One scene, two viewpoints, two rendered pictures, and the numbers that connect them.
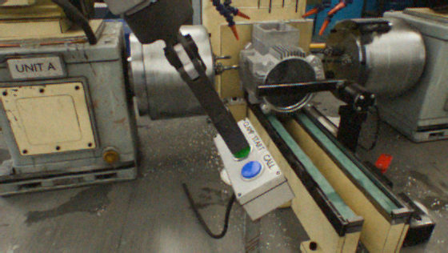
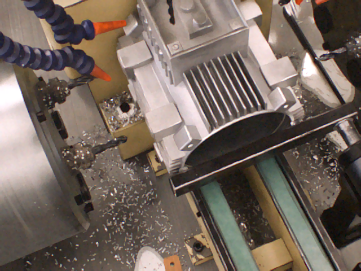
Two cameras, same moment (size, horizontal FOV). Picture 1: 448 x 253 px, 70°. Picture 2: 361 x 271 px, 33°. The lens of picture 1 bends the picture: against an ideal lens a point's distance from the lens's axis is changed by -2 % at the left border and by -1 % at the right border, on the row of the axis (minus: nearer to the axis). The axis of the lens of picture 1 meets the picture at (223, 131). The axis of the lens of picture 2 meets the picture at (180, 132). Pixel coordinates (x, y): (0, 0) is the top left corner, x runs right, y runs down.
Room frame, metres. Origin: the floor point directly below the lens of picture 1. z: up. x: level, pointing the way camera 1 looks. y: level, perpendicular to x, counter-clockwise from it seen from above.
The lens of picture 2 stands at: (0.53, -0.11, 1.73)
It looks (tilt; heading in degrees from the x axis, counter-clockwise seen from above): 65 degrees down; 359
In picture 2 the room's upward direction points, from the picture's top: 10 degrees counter-clockwise
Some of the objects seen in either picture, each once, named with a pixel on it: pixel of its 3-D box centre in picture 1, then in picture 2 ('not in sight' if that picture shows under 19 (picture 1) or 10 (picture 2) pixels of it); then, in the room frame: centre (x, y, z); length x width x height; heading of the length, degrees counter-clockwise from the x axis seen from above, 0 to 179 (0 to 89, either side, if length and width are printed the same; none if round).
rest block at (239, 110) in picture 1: (234, 114); (130, 123); (0.97, -0.04, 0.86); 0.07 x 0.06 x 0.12; 103
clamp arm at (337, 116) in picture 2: (302, 87); (264, 150); (0.82, -0.21, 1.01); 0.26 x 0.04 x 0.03; 103
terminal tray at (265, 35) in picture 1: (274, 39); (191, 22); (0.97, -0.15, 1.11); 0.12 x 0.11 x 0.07; 13
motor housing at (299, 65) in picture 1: (277, 74); (206, 85); (0.93, -0.16, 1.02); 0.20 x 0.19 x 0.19; 13
